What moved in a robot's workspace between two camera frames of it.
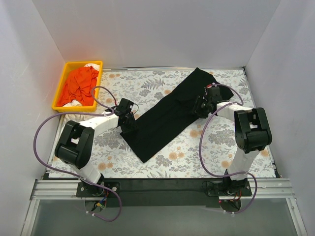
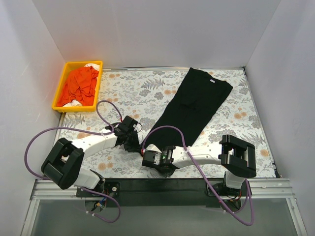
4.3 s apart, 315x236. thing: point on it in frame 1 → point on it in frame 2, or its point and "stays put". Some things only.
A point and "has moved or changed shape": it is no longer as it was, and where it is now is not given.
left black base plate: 86,190 stays put
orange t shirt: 78,86 stays put
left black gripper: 130,123 → 131,143
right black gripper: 200,107 → 146,159
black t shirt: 169,116 has moved or changed shape
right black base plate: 218,189 stays put
